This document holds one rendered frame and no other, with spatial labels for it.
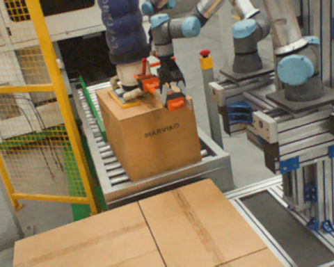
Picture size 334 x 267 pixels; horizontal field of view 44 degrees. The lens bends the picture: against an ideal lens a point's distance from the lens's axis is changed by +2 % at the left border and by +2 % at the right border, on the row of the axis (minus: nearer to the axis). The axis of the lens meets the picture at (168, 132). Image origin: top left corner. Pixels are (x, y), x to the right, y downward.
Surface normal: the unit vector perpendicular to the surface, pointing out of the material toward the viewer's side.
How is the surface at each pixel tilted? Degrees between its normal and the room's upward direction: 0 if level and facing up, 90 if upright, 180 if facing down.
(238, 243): 0
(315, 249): 0
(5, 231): 90
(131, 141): 90
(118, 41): 75
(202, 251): 0
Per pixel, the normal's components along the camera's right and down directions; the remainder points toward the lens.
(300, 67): -0.35, 0.55
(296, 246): -0.18, -0.89
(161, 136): 0.36, 0.33
